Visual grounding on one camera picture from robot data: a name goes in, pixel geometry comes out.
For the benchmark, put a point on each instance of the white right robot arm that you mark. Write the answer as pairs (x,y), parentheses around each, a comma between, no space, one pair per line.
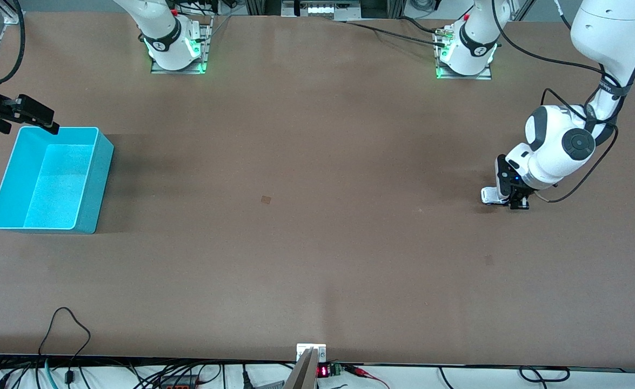
(163,32)

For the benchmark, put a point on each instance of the red digit display module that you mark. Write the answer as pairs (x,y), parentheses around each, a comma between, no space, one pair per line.
(322,371)

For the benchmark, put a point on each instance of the grey metal camera mount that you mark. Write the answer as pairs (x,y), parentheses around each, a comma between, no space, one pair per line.
(303,373)

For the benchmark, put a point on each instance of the lit metal frame unit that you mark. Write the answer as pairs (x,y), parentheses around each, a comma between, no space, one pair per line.
(320,9)

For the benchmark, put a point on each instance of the cyan plastic bin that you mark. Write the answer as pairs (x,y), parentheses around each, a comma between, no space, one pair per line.
(52,183)

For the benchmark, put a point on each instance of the red alligator clip lead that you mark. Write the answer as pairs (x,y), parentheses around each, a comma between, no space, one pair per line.
(358,371)

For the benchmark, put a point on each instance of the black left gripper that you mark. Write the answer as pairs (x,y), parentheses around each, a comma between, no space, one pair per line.
(518,196)

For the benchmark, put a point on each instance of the metal corner bracket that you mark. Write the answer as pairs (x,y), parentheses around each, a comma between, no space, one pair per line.
(11,17)

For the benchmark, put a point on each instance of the white jeep toy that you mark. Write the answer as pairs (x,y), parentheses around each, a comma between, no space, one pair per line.
(490,195)

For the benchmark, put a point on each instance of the power strip with red switches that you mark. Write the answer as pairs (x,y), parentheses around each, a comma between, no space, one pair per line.
(179,386)

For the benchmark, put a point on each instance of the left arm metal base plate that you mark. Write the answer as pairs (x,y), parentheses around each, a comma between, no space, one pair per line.
(482,76)

